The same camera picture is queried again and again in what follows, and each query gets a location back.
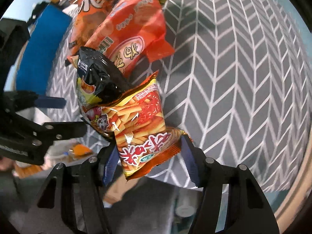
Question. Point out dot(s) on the black snack bag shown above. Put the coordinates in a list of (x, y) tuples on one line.
[(99, 81)]

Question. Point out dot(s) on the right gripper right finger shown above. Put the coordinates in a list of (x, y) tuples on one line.
[(248, 210)]

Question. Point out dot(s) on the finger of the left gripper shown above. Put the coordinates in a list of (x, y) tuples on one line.
[(64, 130), (29, 99)]

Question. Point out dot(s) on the grey chevron tablecloth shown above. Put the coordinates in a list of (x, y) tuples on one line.
[(239, 83)]

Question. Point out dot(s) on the orange fries snack bag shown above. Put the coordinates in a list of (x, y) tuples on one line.
[(136, 119)]

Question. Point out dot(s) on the red orange chip bag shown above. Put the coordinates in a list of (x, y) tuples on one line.
[(134, 28)]

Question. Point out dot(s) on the blue cardboard box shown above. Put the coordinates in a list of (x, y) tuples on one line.
[(34, 70)]

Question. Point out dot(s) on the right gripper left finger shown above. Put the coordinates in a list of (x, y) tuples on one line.
[(53, 210)]

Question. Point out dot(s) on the left hand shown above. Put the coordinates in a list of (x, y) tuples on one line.
[(6, 164)]

